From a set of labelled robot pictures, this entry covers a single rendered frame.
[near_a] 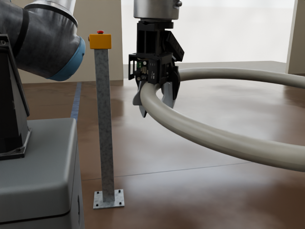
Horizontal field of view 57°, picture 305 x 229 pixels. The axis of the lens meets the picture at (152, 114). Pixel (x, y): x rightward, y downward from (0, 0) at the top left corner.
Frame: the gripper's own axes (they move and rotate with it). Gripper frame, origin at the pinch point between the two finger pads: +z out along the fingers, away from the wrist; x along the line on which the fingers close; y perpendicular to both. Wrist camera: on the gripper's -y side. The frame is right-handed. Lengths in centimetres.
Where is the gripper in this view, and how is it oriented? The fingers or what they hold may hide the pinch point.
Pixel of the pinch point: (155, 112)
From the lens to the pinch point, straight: 64.3
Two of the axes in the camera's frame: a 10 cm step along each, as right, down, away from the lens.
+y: -3.9, 3.0, -8.7
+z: -0.4, 9.4, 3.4
